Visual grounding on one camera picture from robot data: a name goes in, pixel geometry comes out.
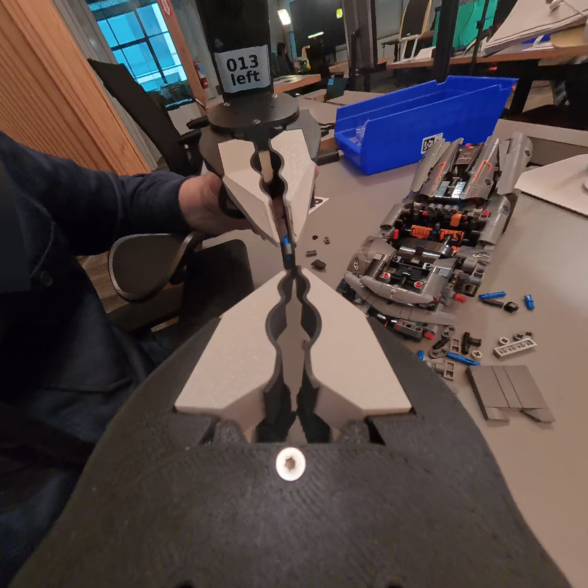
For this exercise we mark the large window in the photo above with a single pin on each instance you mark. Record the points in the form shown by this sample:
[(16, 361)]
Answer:
[(138, 41)]

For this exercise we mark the grey lego car model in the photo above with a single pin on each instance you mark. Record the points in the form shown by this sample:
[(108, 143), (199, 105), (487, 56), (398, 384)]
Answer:
[(441, 229)]

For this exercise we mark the wooden partition panel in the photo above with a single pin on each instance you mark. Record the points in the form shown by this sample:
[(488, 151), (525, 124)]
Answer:
[(46, 92)]

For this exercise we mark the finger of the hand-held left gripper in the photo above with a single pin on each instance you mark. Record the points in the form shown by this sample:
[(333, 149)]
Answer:
[(239, 174), (301, 174)]

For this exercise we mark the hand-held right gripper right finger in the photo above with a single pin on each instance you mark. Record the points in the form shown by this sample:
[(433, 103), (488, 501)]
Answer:
[(363, 367)]

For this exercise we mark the red fire extinguisher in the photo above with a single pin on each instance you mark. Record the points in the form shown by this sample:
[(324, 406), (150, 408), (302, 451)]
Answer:
[(199, 76)]

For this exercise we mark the black lego pin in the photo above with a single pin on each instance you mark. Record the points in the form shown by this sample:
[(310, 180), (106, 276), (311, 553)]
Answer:
[(498, 304)]

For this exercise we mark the black lego pin connector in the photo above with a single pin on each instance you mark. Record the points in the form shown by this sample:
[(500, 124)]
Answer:
[(288, 257)]

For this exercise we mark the person's left hand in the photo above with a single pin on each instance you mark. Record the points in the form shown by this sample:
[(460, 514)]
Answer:
[(202, 202)]

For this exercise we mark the blue plastic bin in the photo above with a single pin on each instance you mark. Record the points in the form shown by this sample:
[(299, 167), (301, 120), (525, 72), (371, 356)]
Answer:
[(413, 124)]

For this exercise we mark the white rounded board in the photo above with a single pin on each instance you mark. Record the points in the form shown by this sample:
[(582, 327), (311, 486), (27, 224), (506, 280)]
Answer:
[(556, 183)]

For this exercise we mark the black office chair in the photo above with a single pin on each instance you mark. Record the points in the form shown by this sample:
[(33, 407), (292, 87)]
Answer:
[(138, 115)]

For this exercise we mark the long blue lego pin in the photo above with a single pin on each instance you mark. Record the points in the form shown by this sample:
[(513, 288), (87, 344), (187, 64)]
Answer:
[(492, 295), (463, 358)]

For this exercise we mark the light grey long lego plate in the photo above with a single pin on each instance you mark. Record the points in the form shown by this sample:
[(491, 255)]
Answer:
[(514, 349)]

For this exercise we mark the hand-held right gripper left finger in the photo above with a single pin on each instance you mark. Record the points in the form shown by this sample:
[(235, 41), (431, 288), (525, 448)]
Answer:
[(220, 367)]

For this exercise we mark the black lego slope piece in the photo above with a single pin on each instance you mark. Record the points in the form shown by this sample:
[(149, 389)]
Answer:
[(319, 263)]

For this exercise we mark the pile of small lego pieces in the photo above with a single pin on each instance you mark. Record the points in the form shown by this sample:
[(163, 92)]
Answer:
[(471, 341)]

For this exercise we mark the grey lego panel assembly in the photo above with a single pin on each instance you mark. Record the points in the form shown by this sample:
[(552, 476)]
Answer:
[(507, 390)]

